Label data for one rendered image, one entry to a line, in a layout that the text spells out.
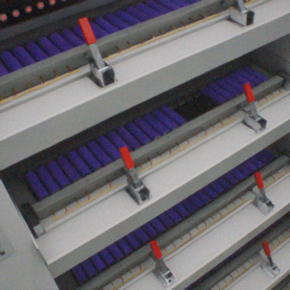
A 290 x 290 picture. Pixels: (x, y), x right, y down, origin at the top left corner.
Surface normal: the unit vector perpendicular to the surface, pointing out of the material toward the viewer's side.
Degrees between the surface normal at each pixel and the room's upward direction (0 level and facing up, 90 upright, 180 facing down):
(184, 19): 110
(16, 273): 90
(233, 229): 20
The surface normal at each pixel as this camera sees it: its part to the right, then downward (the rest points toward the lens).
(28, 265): 0.51, 0.29
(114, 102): 0.56, 0.57
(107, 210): -0.06, -0.70
